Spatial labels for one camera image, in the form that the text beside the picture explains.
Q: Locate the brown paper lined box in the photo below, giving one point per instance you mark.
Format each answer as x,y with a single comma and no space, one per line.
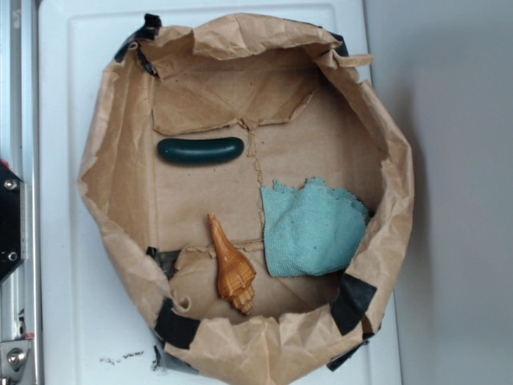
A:
292,93

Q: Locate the dark green plastic pickle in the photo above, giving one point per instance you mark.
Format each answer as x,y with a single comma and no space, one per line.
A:
200,152

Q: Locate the white plastic tray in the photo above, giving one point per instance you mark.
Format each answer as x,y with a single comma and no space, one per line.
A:
93,332

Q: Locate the teal cloth rag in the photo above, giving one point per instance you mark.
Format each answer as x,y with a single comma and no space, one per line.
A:
311,231

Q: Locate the metal frame with black bracket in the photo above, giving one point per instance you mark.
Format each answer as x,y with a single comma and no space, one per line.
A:
21,320

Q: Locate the orange spiral seashell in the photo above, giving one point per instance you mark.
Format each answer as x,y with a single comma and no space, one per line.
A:
235,271

